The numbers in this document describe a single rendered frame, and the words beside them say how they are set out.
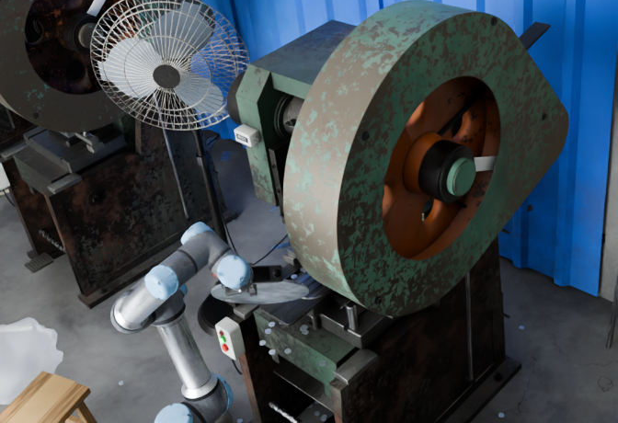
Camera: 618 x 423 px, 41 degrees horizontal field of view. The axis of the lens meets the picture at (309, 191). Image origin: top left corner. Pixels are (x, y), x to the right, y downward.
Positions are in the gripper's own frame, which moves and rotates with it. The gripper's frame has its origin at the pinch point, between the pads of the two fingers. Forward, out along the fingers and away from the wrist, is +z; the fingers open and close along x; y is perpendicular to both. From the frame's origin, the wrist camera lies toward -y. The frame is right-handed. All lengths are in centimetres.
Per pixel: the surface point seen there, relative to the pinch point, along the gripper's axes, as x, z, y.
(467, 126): -32, -9, -66
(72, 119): -87, 89, 71
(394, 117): -27, -49, -41
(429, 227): -7, -3, -51
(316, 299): 5.4, 31.2, -16.2
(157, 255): -40, 182, 61
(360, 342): 21.0, 30.3, -27.4
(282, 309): 6.9, 29.7, -5.1
